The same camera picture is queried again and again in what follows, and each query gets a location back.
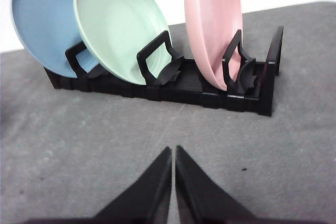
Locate green plate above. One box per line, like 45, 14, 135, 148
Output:
74, 0, 174, 84

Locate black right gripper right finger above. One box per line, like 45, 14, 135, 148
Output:
175, 145, 257, 224

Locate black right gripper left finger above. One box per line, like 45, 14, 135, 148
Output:
92, 147, 172, 224

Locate blue plate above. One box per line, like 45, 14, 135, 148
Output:
12, 0, 97, 78

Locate pink plate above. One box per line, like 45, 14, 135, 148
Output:
185, 0, 243, 91

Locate black dish rack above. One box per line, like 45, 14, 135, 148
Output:
44, 27, 284, 116

